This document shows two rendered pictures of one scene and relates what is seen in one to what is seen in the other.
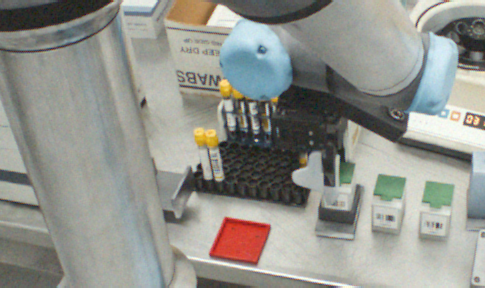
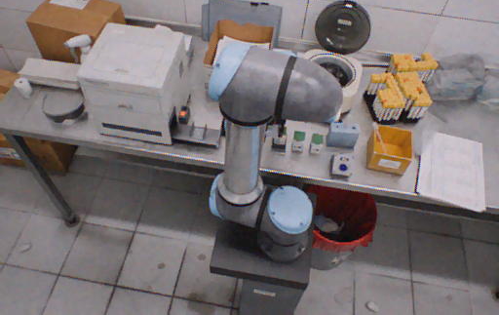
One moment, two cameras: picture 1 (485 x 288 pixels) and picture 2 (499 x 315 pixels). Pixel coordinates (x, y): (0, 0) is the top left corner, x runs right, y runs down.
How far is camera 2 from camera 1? 49 cm
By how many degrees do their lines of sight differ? 10
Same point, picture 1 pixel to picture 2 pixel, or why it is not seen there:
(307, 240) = (267, 155)
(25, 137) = (236, 147)
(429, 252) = (313, 159)
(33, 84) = (247, 136)
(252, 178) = not seen: hidden behind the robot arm
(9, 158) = (148, 125)
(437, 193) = (318, 138)
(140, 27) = not seen: hidden behind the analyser
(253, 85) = not seen: hidden behind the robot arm
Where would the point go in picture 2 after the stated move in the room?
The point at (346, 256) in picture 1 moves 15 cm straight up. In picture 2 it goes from (283, 161) to (287, 136)
